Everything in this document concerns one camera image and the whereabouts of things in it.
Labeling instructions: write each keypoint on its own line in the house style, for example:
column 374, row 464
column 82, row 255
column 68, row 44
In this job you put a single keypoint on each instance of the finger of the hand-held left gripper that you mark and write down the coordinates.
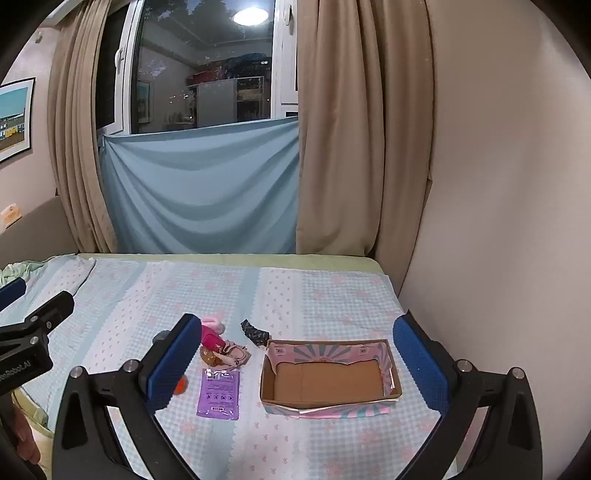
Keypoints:
column 11, row 291
column 51, row 308

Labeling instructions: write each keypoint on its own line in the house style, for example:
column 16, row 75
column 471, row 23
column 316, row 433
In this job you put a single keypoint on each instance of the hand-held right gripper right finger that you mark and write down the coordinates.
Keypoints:
column 420, row 364

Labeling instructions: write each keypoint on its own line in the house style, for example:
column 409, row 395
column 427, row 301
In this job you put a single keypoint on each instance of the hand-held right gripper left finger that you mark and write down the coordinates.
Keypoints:
column 170, row 367

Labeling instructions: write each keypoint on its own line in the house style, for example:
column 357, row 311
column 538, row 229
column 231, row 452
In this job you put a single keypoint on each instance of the grey-blue sock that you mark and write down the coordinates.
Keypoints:
column 161, row 337

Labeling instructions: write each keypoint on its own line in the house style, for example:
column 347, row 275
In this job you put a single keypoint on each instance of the beige yellow sock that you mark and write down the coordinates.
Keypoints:
column 210, row 357

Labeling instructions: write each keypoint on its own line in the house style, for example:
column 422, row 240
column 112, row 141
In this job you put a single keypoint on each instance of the magenta cloth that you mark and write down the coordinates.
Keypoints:
column 210, row 340

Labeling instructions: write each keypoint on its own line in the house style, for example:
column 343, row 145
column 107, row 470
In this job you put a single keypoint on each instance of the purple fuzzy sock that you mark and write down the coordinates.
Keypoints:
column 218, row 394

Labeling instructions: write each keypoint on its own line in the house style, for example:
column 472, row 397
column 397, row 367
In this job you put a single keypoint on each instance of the pale pink sock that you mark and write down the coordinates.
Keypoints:
column 236, row 354

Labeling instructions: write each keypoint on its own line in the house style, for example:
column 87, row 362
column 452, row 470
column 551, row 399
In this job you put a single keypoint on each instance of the cardboard box with pink print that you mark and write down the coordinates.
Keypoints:
column 323, row 379

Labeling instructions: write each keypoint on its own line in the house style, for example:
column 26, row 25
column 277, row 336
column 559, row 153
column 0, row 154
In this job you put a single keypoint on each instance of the person's left hand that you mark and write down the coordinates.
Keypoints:
column 23, row 431

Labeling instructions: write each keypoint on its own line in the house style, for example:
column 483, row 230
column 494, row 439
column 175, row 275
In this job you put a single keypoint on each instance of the light green cloth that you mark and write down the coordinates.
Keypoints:
column 14, row 273

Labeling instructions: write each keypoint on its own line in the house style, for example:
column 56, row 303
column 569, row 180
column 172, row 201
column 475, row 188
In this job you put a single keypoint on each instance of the small orange ball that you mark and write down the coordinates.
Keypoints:
column 183, row 385

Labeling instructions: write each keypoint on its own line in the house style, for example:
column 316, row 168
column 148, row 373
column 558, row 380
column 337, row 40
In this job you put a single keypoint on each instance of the small pink plush piece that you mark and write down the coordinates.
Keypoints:
column 213, row 324

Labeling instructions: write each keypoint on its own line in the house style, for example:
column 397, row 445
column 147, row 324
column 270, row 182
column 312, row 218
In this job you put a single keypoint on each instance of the beige headboard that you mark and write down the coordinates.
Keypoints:
column 37, row 228

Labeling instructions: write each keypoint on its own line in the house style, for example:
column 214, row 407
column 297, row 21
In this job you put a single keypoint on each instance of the orange tag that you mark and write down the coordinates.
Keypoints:
column 9, row 214

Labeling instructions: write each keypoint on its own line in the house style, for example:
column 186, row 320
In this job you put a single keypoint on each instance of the dark patterned cloth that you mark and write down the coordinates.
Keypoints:
column 254, row 334

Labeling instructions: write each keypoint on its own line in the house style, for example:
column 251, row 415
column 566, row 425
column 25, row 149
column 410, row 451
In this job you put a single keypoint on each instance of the light green bed sheet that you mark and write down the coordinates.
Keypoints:
column 323, row 262

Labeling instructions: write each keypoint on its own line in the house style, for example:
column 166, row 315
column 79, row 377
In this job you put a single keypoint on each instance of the beige curtain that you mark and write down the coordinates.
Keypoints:
column 360, row 138
column 78, row 138

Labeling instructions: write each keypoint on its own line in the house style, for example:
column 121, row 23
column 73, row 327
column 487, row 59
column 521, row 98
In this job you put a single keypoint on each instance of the light blue hanging cloth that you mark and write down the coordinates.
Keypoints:
column 198, row 194

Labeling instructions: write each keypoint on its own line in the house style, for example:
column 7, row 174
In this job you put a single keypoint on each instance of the white framed window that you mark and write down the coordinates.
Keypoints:
column 203, row 69

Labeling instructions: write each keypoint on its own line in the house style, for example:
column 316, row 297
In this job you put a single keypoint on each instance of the framed wall picture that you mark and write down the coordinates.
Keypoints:
column 14, row 120

